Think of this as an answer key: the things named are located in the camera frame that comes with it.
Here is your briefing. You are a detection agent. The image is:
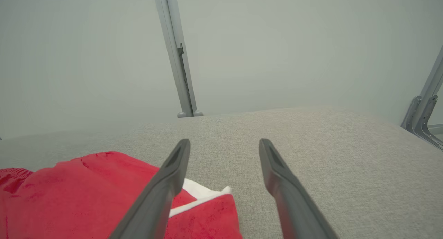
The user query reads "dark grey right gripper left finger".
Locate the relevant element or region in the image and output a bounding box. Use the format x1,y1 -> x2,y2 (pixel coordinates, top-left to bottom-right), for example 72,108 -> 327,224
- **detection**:
109,139 -> 191,239

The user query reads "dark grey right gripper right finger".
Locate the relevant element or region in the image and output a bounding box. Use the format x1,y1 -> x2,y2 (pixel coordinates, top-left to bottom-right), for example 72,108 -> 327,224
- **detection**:
259,138 -> 338,239

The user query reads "red basketball jersey white trim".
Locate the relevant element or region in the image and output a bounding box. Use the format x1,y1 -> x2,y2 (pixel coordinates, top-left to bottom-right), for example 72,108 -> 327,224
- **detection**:
0,151 -> 243,239

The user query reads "grey metal partition post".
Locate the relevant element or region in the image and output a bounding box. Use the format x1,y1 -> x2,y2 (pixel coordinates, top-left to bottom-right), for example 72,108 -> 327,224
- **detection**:
153,0 -> 204,118

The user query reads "grey metal frame bracket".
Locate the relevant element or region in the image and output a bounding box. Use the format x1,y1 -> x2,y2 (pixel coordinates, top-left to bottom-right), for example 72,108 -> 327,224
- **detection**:
401,46 -> 443,151

